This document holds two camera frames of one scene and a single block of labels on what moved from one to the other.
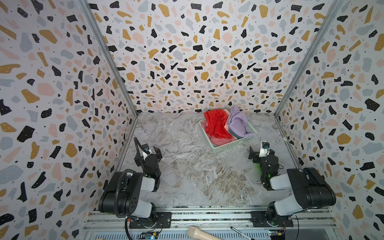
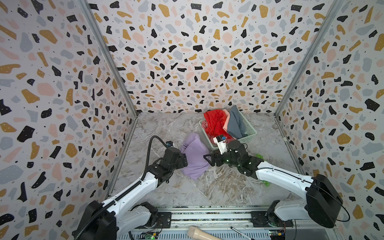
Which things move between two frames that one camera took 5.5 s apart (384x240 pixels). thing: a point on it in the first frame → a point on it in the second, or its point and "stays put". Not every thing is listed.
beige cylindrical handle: x=195 y=233 stays put
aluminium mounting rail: x=227 y=223 stays put
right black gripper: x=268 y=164 → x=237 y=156
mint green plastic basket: x=215 y=148 stays put
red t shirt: x=215 y=120 stays put
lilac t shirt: x=237 y=122 → x=195 y=149
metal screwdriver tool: x=245 y=235 stays put
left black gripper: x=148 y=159 → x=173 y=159
